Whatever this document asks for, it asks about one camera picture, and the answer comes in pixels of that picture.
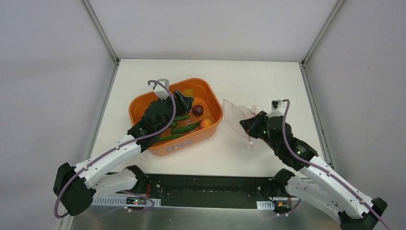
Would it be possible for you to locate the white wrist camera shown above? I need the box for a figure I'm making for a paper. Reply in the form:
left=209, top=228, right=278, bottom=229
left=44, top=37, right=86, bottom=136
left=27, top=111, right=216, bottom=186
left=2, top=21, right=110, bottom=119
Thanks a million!
left=267, top=99, right=288, bottom=118
left=148, top=79, right=169, bottom=99

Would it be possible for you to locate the short green chili pepper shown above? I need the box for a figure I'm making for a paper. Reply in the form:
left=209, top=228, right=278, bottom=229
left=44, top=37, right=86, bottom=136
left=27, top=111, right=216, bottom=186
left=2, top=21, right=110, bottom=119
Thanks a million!
left=173, top=115, right=190, bottom=122

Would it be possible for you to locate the right white cable duct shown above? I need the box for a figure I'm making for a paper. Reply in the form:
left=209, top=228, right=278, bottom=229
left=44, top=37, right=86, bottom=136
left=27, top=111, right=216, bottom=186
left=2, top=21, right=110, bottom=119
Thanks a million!
left=256, top=201, right=275, bottom=210

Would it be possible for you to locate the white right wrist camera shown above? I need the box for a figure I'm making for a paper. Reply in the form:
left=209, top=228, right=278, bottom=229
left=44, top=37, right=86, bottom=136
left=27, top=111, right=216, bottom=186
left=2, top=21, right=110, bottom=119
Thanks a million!
left=267, top=99, right=288, bottom=118

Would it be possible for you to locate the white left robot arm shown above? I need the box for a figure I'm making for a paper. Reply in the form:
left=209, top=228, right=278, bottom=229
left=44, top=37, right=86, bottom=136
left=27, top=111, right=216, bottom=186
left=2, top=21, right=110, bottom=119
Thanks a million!
left=53, top=90, right=194, bottom=219

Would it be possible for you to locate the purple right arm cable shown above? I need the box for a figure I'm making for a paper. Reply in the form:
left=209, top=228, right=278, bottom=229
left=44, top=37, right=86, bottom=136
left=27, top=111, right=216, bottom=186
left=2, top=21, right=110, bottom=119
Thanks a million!
left=279, top=99, right=392, bottom=230

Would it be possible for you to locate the curved green chili pepper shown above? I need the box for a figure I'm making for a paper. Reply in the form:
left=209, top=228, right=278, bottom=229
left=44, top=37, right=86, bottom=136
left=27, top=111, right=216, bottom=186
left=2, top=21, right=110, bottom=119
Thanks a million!
left=169, top=122, right=177, bottom=128

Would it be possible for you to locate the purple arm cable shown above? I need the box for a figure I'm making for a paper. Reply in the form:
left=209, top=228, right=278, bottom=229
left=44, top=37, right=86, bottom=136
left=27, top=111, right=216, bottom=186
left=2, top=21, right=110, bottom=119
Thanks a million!
left=53, top=80, right=177, bottom=219
left=279, top=99, right=392, bottom=230

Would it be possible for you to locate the orange peach fruit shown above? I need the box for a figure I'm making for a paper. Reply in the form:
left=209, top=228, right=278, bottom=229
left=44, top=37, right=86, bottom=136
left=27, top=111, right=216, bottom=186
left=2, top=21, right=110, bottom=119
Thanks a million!
left=199, top=118, right=213, bottom=129

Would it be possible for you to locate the yellow green round fruit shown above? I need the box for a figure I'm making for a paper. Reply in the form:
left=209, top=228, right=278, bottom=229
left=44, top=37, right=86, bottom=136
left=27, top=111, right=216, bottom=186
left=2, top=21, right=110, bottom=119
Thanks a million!
left=181, top=89, right=195, bottom=97

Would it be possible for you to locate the clear zip top bag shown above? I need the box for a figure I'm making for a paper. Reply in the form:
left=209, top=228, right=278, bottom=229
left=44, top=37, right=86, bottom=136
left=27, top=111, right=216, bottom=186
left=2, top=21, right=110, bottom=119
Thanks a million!
left=222, top=99, right=268, bottom=152

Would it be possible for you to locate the left white cable duct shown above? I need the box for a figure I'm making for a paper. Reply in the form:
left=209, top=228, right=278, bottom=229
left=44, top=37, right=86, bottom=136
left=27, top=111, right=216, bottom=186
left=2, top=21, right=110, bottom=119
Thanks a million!
left=91, top=195, right=161, bottom=207

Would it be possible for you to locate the white cable duct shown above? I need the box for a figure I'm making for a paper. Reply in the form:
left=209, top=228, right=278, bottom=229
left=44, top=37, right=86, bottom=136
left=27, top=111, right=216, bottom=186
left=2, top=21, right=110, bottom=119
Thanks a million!
left=91, top=195, right=161, bottom=207
left=256, top=201, right=275, bottom=210

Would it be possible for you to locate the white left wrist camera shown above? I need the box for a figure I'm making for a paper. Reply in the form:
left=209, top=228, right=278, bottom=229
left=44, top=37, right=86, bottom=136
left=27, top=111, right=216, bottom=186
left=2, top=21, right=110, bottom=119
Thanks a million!
left=148, top=79, right=169, bottom=99

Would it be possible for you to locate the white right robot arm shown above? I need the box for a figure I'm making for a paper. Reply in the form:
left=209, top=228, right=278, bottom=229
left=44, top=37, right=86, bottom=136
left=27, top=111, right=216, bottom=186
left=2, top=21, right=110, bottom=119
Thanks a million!
left=239, top=111, right=387, bottom=230

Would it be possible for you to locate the thin green chili pepper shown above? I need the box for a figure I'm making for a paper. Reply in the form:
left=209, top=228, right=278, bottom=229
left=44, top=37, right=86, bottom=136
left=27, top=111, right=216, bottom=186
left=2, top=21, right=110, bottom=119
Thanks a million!
left=158, top=134, right=183, bottom=142

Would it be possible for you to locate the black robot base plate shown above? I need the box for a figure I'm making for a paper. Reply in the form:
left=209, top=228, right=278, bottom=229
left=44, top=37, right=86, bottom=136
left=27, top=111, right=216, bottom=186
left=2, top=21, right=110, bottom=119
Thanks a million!
left=129, top=173, right=288, bottom=209

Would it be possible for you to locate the orange plastic basket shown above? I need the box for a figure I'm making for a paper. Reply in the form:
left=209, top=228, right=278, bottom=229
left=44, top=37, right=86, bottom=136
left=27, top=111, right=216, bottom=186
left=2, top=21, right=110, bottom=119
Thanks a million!
left=148, top=78, right=223, bottom=156

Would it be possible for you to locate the long green chili pepper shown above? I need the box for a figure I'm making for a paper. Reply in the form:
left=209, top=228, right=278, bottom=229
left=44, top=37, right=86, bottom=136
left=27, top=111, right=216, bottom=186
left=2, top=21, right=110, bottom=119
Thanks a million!
left=171, top=121, right=201, bottom=135

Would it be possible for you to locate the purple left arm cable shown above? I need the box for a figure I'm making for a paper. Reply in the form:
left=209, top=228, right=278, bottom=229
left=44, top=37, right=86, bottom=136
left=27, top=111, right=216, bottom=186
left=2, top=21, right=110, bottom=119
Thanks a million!
left=53, top=80, right=177, bottom=219

